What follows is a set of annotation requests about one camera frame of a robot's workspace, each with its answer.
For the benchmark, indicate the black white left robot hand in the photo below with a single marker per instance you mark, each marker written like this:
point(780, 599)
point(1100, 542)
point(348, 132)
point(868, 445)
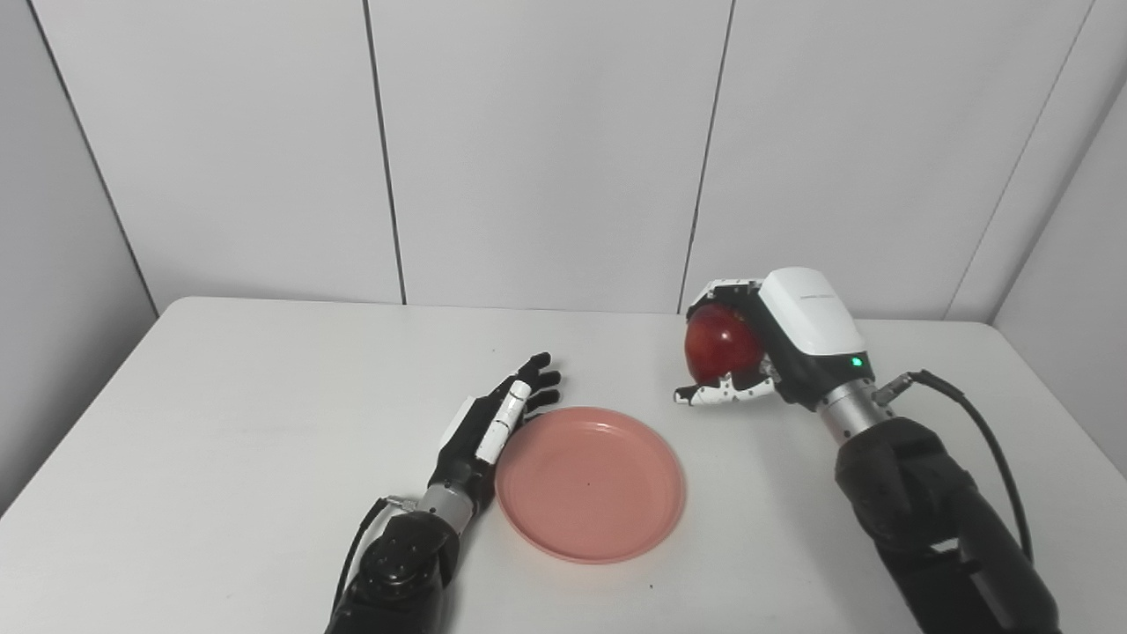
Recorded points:
point(484, 431)

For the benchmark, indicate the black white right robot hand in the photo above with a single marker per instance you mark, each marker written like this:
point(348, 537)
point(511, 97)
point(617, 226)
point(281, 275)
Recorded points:
point(810, 326)

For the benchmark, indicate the red apple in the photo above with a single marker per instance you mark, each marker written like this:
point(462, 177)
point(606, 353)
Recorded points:
point(722, 343)

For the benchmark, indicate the pink plastic plate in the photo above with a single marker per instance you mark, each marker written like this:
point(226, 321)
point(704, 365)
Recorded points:
point(590, 484)

